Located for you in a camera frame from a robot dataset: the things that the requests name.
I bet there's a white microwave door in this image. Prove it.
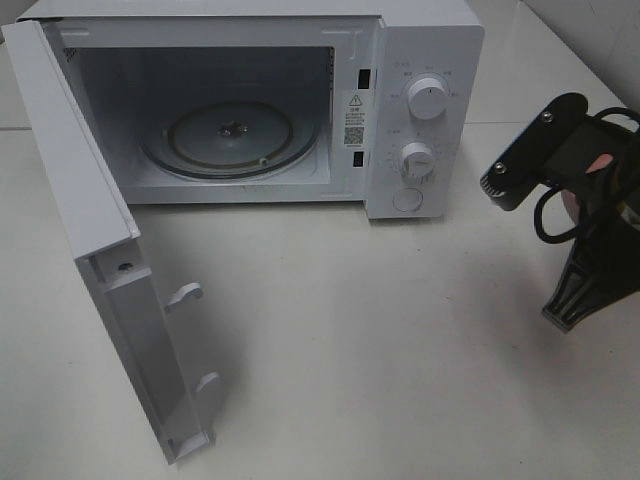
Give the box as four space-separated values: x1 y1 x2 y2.
2 20 220 464

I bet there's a white microwave oven body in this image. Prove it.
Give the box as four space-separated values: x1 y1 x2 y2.
11 1 485 219

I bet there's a glass microwave turntable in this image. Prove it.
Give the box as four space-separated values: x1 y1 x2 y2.
139 85 329 180

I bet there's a white timer knob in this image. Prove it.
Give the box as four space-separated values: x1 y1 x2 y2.
399 142 435 178

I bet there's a pink round plate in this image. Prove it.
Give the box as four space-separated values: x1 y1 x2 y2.
561 190 580 225

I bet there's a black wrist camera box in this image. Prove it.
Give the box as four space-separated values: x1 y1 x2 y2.
480 92 588 211

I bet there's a round white door-release button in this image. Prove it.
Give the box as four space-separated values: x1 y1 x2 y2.
392 188 424 213

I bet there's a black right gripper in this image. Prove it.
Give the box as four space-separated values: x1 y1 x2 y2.
542 117 639 333

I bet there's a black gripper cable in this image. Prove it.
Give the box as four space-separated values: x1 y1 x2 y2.
532 107 640 246

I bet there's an upper white power knob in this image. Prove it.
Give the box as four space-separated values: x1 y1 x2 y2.
406 74 449 120

